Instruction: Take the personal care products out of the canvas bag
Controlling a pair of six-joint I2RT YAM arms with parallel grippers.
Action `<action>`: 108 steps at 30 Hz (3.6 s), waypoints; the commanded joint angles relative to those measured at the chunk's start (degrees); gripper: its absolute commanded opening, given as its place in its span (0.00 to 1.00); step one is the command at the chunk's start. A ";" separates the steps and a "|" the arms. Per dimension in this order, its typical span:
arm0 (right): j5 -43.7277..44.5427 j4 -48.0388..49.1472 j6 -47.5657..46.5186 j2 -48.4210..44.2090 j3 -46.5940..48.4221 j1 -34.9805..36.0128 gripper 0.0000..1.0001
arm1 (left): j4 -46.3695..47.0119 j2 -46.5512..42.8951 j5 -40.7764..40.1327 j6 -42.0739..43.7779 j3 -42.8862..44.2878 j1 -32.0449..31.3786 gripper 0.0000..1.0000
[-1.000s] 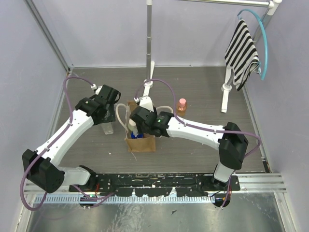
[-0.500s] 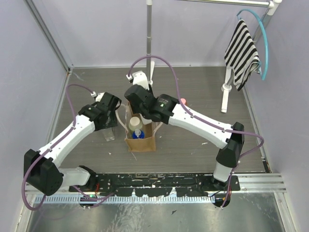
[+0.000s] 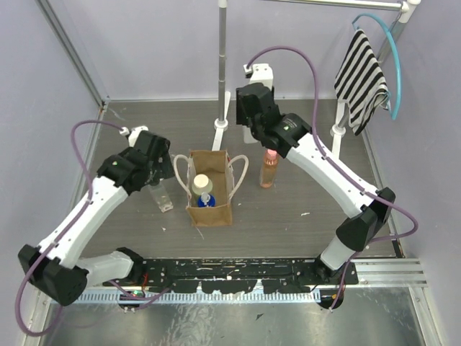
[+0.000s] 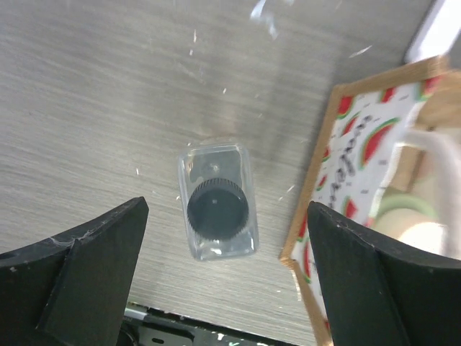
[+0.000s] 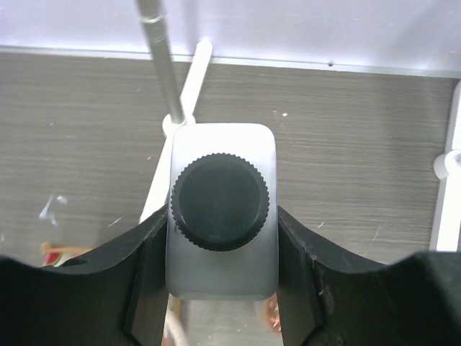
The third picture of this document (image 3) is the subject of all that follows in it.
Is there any brown canvas bag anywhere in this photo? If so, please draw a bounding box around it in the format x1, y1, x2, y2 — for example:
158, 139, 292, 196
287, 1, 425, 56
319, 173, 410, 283
173, 150, 249, 227

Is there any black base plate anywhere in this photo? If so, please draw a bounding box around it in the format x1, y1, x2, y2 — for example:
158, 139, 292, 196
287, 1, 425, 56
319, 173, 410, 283
103, 257, 359, 295

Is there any blue spray bottle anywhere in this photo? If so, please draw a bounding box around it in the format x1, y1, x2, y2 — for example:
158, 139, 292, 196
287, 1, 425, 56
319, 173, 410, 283
197, 192, 216, 208

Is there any blue cable duct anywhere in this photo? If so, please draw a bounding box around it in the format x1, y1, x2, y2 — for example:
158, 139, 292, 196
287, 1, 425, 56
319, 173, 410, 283
76, 289, 321, 304

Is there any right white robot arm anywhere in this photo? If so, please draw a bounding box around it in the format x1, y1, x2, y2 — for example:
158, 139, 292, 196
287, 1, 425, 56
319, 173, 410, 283
236, 83, 395, 284

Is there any white bottle grey cap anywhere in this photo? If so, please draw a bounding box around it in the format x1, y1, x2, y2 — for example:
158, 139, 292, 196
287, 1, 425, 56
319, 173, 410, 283
242, 126, 258, 144

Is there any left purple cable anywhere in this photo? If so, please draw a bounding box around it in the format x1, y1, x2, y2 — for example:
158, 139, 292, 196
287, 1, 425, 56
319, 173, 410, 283
14, 120, 170, 338

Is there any striped black white cloth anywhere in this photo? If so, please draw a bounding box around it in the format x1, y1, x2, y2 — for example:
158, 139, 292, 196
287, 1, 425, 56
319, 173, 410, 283
334, 29, 390, 136

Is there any aluminium frame post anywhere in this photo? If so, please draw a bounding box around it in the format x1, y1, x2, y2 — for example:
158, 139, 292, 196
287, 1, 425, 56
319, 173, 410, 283
35, 1, 107, 107

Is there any clear bottle dark cap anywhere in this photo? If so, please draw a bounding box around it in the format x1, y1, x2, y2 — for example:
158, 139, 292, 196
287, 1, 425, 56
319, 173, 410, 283
148, 181, 174, 213

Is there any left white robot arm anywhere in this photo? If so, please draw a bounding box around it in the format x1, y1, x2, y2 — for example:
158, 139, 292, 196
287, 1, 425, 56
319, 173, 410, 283
18, 126, 174, 306

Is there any cream cap green bottle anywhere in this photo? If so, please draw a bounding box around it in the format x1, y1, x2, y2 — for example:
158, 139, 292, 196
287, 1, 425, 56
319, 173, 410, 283
192, 174, 212, 200

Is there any pink cap orange bottle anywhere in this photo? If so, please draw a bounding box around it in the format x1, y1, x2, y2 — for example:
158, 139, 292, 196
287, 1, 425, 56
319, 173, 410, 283
259, 149, 279, 188

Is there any aluminium front rail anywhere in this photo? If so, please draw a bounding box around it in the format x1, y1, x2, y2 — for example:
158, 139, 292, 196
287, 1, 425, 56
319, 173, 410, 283
353, 258, 427, 288

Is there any blue hanger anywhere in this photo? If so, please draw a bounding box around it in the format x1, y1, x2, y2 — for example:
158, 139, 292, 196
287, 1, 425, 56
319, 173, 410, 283
352, 13, 402, 120

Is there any metal clothes rack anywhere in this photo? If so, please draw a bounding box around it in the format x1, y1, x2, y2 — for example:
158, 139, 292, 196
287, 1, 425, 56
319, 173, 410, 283
212, 1, 421, 151

